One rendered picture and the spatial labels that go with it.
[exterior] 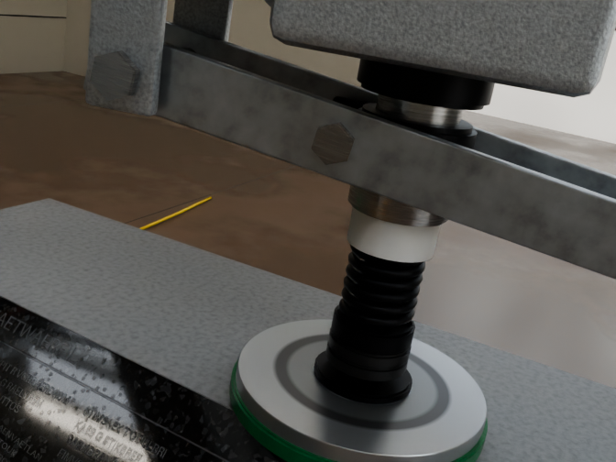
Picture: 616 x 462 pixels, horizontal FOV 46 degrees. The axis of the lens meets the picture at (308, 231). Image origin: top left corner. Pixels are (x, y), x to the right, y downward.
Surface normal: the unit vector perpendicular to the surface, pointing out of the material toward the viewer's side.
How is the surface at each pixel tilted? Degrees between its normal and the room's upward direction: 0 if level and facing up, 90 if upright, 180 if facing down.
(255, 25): 90
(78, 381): 45
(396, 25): 90
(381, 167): 90
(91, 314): 0
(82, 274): 0
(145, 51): 90
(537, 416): 0
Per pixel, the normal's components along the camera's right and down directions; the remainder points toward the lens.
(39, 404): -0.23, -0.51
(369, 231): -0.62, 0.16
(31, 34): 0.89, 0.28
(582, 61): -0.18, 0.29
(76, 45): -0.43, 0.22
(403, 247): 0.11, 0.34
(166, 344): 0.16, -0.93
